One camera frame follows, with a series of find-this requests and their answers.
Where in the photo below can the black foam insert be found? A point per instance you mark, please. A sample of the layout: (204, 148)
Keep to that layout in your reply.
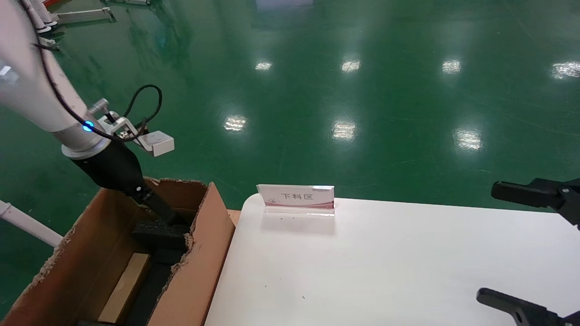
(158, 240)

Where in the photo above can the acrylic table sign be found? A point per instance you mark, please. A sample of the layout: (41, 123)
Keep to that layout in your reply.
(294, 197)

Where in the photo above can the large torn cardboard box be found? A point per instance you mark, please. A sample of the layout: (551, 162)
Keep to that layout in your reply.
(199, 271)

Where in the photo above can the white metal pipe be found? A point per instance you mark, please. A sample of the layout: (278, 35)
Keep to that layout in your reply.
(31, 224)

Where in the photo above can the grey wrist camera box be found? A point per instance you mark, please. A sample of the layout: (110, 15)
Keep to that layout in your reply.
(158, 142)

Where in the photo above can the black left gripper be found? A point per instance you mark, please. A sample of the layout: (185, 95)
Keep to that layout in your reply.
(113, 167)

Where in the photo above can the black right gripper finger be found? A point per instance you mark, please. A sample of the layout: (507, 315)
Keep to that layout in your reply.
(534, 194)
(525, 312)

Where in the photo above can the white platform with red edge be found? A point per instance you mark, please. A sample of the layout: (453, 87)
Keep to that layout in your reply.
(52, 3)

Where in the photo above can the white stand leg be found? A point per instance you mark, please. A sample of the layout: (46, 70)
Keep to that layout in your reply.
(36, 18)
(47, 14)

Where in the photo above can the grey metal stand foot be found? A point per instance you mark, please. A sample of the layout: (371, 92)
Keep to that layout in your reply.
(50, 42)
(131, 2)
(84, 16)

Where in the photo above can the small cardboard box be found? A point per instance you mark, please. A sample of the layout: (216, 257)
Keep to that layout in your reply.
(124, 290)

